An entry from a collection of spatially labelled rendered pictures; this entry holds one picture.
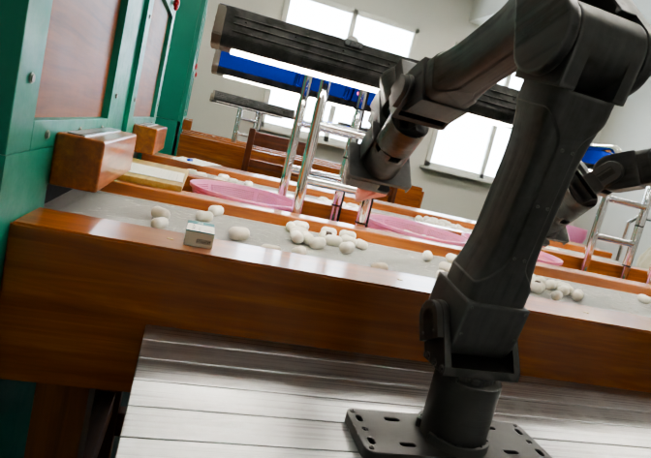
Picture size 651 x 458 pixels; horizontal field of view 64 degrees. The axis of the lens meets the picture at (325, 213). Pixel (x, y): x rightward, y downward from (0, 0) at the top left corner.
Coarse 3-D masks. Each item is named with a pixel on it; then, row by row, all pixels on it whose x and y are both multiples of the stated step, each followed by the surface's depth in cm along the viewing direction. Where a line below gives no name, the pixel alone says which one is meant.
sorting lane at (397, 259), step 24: (96, 192) 95; (96, 216) 77; (120, 216) 81; (144, 216) 85; (192, 216) 94; (216, 216) 100; (240, 240) 84; (264, 240) 88; (288, 240) 93; (360, 264) 87; (408, 264) 97; (432, 264) 103; (576, 288) 116; (600, 288) 125; (624, 312) 101; (648, 312) 107
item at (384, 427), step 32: (448, 384) 47; (480, 384) 47; (352, 416) 49; (384, 416) 50; (416, 416) 52; (448, 416) 47; (480, 416) 47; (384, 448) 45; (416, 448) 46; (448, 448) 47; (480, 448) 47; (512, 448) 50
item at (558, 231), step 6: (558, 222) 90; (564, 222) 91; (570, 222) 90; (552, 228) 92; (558, 228) 92; (564, 228) 96; (552, 234) 94; (558, 234) 95; (564, 234) 96; (552, 240) 95; (558, 240) 94; (564, 240) 95
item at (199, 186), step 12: (192, 180) 120; (204, 180) 127; (204, 192) 111; (216, 192) 130; (228, 192) 132; (240, 192) 134; (252, 192) 134; (264, 192) 134; (264, 204) 110; (276, 204) 132; (288, 204) 130
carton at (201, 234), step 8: (192, 224) 66; (200, 224) 68; (208, 224) 69; (192, 232) 63; (200, 232) 63; (208, 232) 64; (184, 240) 63; (192, 240) 63; (200, 240) 64; (208, 240) 64; (208, 248) 64
